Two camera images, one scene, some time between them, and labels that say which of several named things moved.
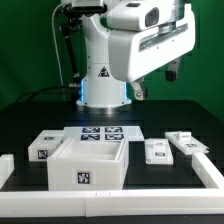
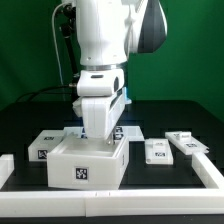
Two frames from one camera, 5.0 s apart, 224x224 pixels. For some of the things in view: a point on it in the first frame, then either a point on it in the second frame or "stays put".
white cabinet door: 158,151 stays put
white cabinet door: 185,142 stays put
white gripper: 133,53 -> 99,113
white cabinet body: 88,165 stays put
